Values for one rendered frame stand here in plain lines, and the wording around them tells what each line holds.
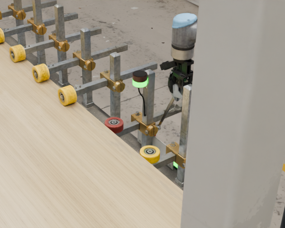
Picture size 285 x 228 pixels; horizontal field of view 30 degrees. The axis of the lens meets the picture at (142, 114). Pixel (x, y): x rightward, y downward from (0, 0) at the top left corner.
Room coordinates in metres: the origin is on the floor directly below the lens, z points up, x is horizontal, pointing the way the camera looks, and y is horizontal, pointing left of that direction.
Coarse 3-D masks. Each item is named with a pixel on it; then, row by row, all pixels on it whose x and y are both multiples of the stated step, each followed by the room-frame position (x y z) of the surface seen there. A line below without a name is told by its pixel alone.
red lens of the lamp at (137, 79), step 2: (138, 70) 1.93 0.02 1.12; (140, 70) 1.93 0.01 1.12; (146, 72) 1.92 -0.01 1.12; (134, 76) 1.88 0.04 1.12; (136, 76) 1.88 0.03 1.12; (144, 76) 1.88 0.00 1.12; (146, 76) 1.89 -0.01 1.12; (134, 78) 1.88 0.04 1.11; (136, 78) 1.88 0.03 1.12; (138, 78) 1.88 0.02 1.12; (140, 78) 1.87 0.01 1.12; (142, 78) 1.88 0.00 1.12; (144, 78) 1.88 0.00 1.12; (146, 78) 1.89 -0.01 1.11; (134, 80) 1.88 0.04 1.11; (136, 80) 1.88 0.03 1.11; (138, 80) 1.88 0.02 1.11; (140, 80) 1.87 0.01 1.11; (142, 80) 1.88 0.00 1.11; (144, 80) 1.88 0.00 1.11; (146, 80) 1.89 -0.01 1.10
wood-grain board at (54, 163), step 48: (0, 48) 2.55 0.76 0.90; (0, 96) 2.07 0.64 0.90; (48, 96) 2.08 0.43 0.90; (0, 144) 1.70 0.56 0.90; (48, 144) 1.71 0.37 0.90; (96, 144) 1.72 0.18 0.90; (0, 192) 1.42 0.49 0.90; (48, 192) 1.43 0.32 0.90; (96, 192) 1.43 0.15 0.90; (144, 192) 1.44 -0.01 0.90
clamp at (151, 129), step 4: (140, 112) 2.01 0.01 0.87; (132, 116) 1.98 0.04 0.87; (136, 116) 1.98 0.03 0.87; (140, 116) 1.98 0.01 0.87; (132, 120) 1.98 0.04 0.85; (136, 120) 1.96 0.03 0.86; (140, 120) 1.94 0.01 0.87; (140, 124) 1.93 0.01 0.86; (144, 124) 1.91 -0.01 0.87; (148, 124) 1.91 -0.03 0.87; (152, 124) 1.92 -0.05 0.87; (140, 128) 1.93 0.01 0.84; (144, 128) 1.91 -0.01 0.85; (148, 128) 1.90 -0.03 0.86; (152, 128) 1.89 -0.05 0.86; (156, 128) 1.91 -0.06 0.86; (144, 132) 1.91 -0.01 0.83; (148, 132) 1.89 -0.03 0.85; (152, 132) 1.89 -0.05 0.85; (156, 132) 1.91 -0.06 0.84; (152, 136) 1.90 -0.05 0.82
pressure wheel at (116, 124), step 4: (108, 120) 1.88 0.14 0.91; (112, 120) 1.89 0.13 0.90; (116, 120) 1.89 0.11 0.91; (120, 120) 1.89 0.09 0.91; (104, 124) 1.86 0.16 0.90; (108, 124) 1.85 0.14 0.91; (112, 124) 1.86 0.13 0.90; (116, 124) 1.86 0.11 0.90; (120, 124) 1.86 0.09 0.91; (112, 128) 1.84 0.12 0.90; (116, 128) 1.84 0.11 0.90; (120, 128) 1.85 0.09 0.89; (116, 132) 1.84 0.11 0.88
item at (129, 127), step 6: (180, 108) 2.08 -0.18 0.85; (156, 114) 2.01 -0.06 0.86; (162, 114) 2.02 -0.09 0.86; (168, 114) 2.04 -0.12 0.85; (174, 114) 2.06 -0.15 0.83; (156, 120) 2.00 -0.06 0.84; (126, 126) 1.91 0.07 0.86; (132, 126) 1.91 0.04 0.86; (138, 126) 1.94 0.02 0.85; (120, 132) 1.87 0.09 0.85; (126, 132) 1.90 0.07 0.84
